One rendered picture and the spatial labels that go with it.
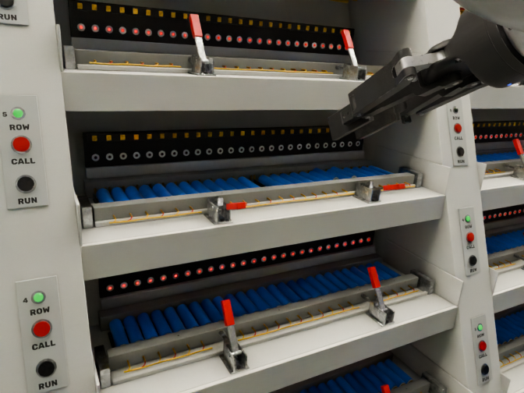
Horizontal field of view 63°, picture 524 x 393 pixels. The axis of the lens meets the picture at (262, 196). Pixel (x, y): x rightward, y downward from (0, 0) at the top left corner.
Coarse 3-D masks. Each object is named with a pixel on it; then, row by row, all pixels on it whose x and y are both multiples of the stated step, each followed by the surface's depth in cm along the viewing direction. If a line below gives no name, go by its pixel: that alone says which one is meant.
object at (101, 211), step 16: (368, 176) 76; (384, 176) 77; (400, 176) 78; (224, 192) 63; (240, 192) 64; (256, 192) 64; (272, 192) 66; (288, 192) 67; (304, 192) 69; (320, 192) 70; (336, 192) 70; (96, 208) 54; (112, 208) 55; (128, 208) 56; (144, 208) 57; (160, 208) 58; (176, 208) 59; (192, 208) 59
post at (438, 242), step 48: (384, 0) 85; (432, 0) 78; (384, 48) 86; (384, 144) 89; (432, 144) 78; (384, 240) 92; (432, 240) 80; (480, 240) 80; (480, 288) 80; (432, 336) 83
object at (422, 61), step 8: (408, 56) 36; (416, 56) 36; (424, 56) 36; (432, 56) 36; (440, 56) 36; (400, 64) 37; (408, 64) 36; (416, 64) 36; (424, 64) 36; (400, 72) 37; (416, 72) 38
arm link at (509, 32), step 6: (510, 30) 31; (516, 30) 30; (510, 36) 31; (516, 36) 30; (522, 36) 30; (516, 42) 31; (522, 42) 30; (516, 48) 32; (522, 48) 31; (522, 54) 31
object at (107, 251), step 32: (224, 160) 75; (256, 160) 78; (288, 160) 82; (320, 160) 85; (384, 160) 89; (416, 160) 82; (384, 192) 76; (416, 192) 77; (128, 224) 56; (160, 224) 56; (192, 224) 57; (224, 224) 58; (256, 224) 59; (288, 224) 62; (320, 224) 65; (352, 224) 68; (384, 224) 72; (96, 256) 50; (128, 256) 52; (160, 256) 54; (192, 256) 56; (224, 256) 59
